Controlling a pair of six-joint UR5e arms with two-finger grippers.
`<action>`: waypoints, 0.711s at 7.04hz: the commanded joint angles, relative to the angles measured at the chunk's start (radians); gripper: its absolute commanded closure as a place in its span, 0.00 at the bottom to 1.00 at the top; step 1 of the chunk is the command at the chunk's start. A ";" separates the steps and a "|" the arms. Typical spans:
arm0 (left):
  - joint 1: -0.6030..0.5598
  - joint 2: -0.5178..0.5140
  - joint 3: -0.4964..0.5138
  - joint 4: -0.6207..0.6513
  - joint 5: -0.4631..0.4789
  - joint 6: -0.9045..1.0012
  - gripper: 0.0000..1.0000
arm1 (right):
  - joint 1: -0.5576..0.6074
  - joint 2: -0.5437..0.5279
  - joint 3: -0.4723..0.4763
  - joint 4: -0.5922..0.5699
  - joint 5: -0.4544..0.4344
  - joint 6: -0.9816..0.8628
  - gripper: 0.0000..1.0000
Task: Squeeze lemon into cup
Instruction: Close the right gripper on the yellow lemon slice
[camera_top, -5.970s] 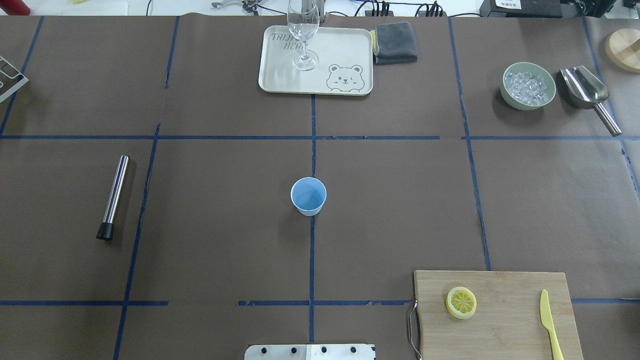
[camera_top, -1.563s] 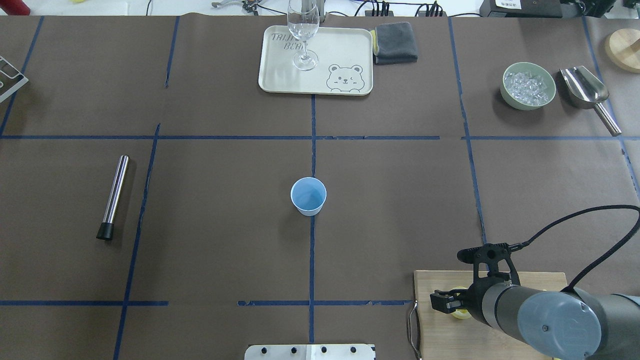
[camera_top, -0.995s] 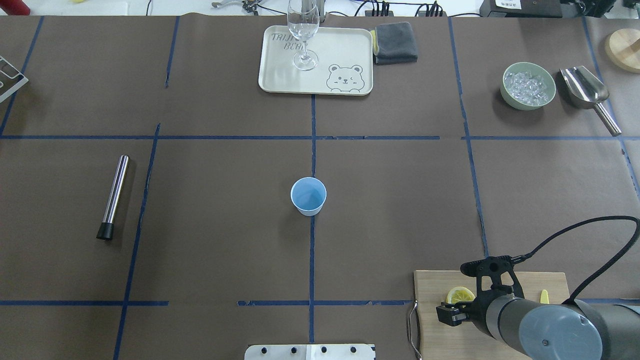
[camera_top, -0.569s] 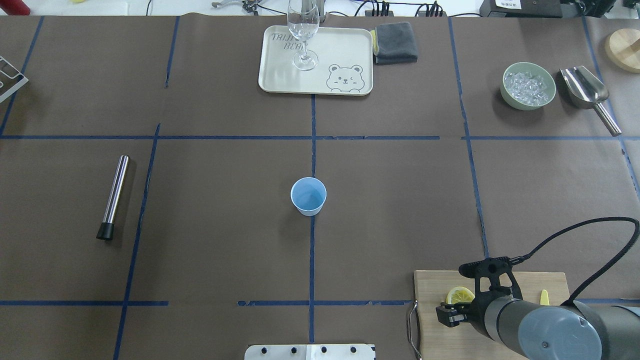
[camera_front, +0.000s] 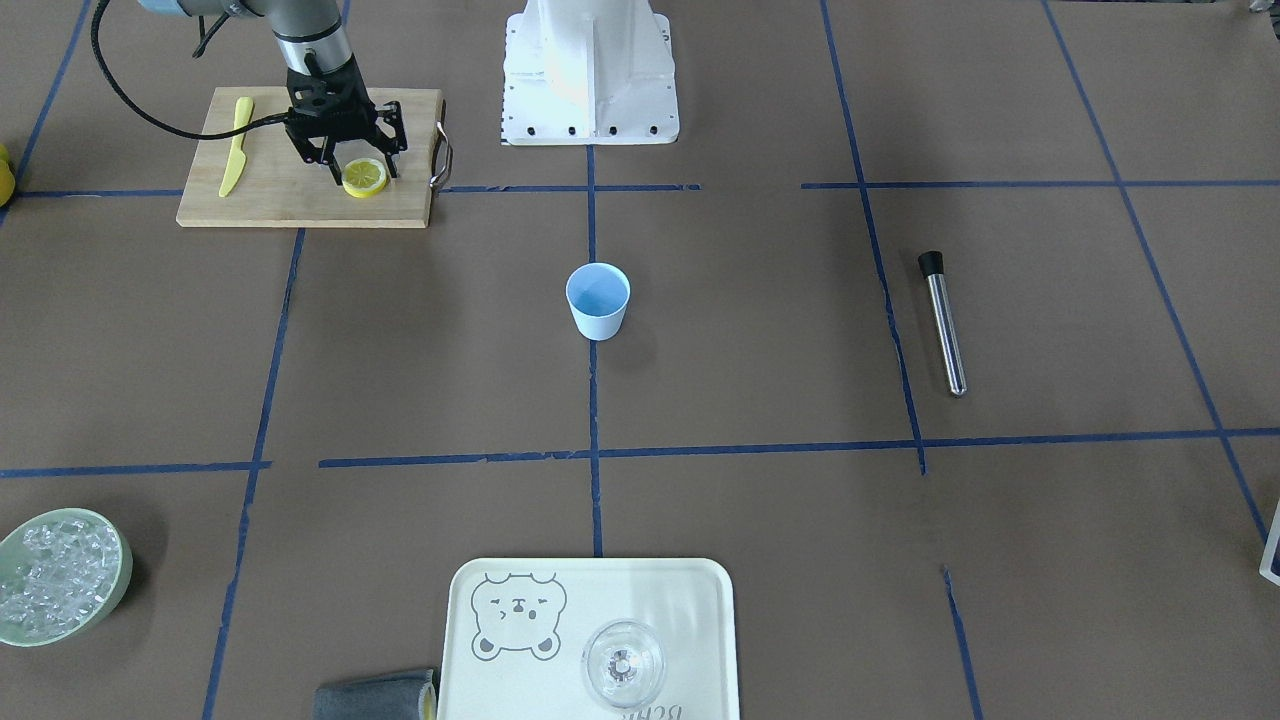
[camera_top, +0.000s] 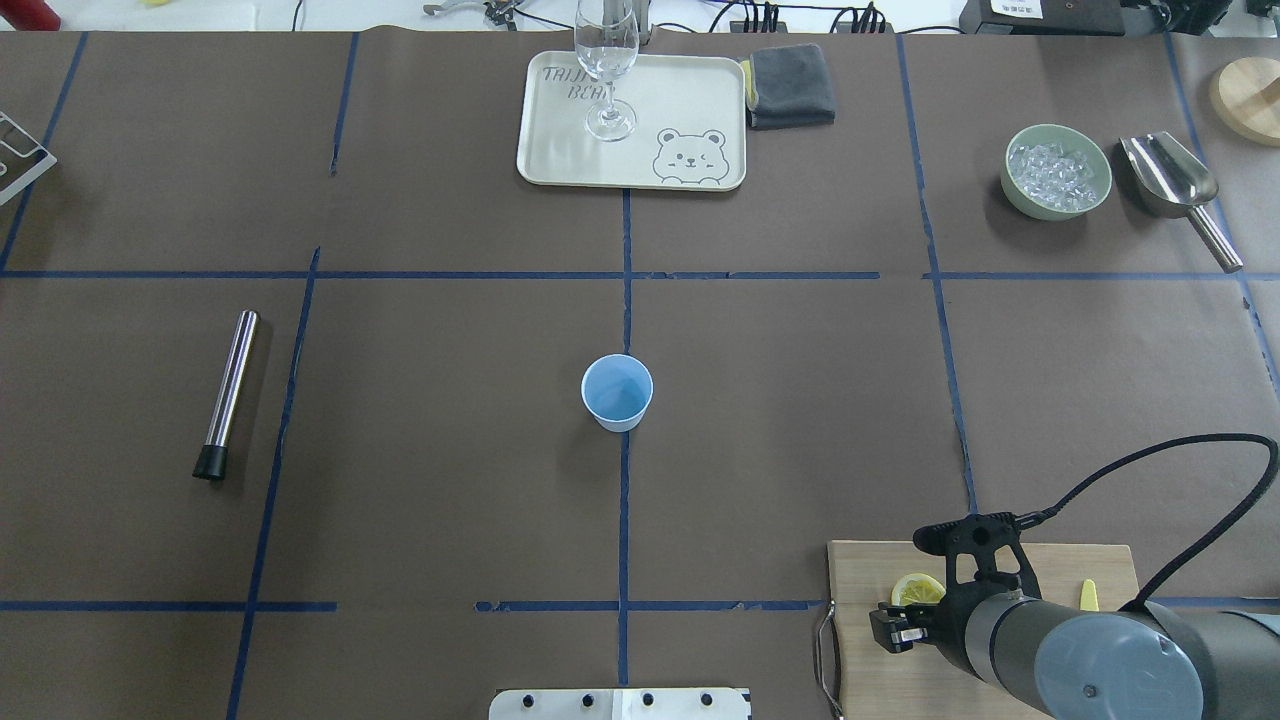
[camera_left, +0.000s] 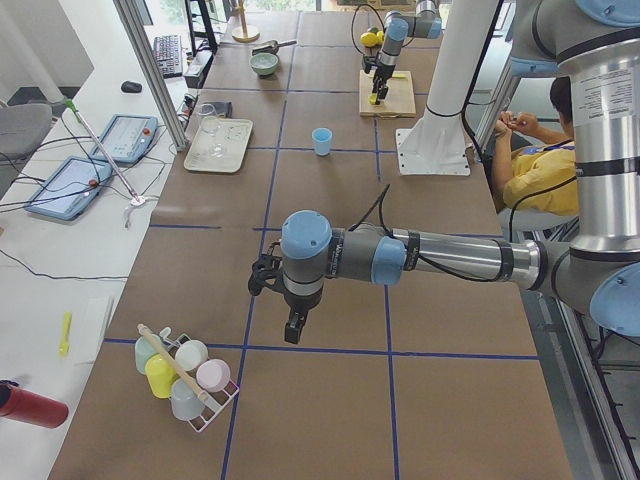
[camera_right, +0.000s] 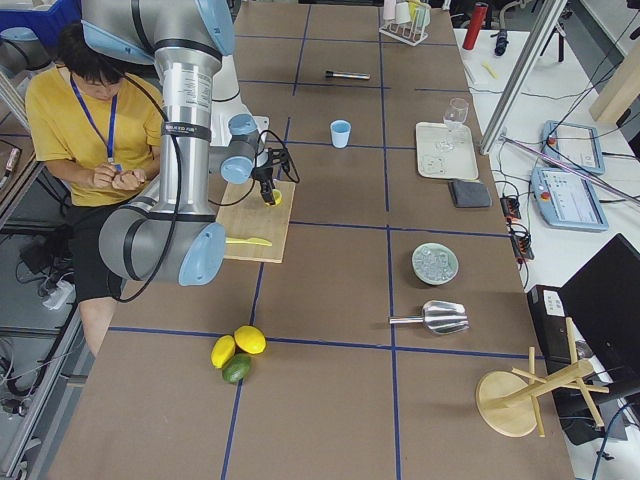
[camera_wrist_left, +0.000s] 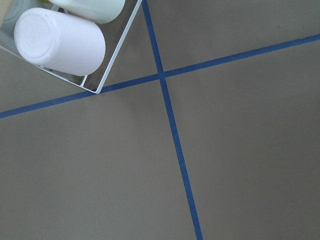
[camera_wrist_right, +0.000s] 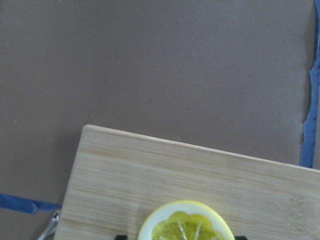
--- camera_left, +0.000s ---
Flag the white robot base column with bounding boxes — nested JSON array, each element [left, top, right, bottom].
[[396, 0, 502, 176]]

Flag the light blue plastic cup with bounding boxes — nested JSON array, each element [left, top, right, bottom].
[[311, 127, 333, 156]]

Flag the pink cup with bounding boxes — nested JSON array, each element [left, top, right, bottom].
[[196, 359, 231, 392]]

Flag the white cup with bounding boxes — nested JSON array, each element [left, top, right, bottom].
[[175, 339, 209, 372]]

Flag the grey blue cup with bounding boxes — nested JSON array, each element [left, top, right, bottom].
[[170, 378, 204, 421]]

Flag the mint green cup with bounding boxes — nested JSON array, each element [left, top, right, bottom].
[[134, 336, 157, 375]]

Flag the yellow cup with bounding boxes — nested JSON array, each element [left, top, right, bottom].
[[144, 354, 179, 399]]

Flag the wooden cutting board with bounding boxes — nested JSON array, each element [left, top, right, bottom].
[[359, 70, 416, 118]]

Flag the whole yellow lemons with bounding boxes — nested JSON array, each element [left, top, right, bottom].
[[360, 27, 385, 48]]

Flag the metal ice scoop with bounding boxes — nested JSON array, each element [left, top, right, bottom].
[[251, 39, 297, 55]]

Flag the green bowl of ice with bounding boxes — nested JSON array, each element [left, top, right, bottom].
[[249, 52, 280, 77]]

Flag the cream bear tray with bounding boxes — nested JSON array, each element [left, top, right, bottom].
[[184, 119, 253, 174]]

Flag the wooden stand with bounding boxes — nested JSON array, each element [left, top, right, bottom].
[[231, 0, 260, 43]]

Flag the clear wine glass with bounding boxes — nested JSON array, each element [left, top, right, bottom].
[[197, 104, 226, 158]]

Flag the person in yellow shirt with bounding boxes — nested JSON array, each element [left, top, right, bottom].
[[490, 77, 579, 216]]

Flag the far blue teach pendant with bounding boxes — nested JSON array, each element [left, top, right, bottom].
[[99, 114, 159, 166]]

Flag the blue teach pendant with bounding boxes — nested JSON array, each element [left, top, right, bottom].
[[99, 114, 159, 166], [25, 156, 113, 221]]

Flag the black keyboard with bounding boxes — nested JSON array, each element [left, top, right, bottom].
[[152, 34, 183, 78]]

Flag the near blue teach pendant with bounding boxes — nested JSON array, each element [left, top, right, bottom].
[[25, 156, 113, 221]]

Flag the yellow marker pen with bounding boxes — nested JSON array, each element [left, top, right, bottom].
[[58, 312, 72, 357]]

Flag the black computer mouse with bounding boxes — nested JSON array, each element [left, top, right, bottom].
[[120, 81, 142, 94]]

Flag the grey rod green tip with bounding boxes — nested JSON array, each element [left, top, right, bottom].
[[64, 98, 146, 207]]

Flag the red water bottle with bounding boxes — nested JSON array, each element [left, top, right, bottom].
[[1, 381, 69, 429]]

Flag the white wire cup rack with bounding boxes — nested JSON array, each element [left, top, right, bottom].
[[160, 327, 239, 432]]

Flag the wooden rack handle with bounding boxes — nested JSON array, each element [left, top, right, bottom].
[[137, 323, 208, 403]]

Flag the aluminium frame post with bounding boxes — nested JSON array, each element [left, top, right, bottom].
[[113, 0, 188, 152]]

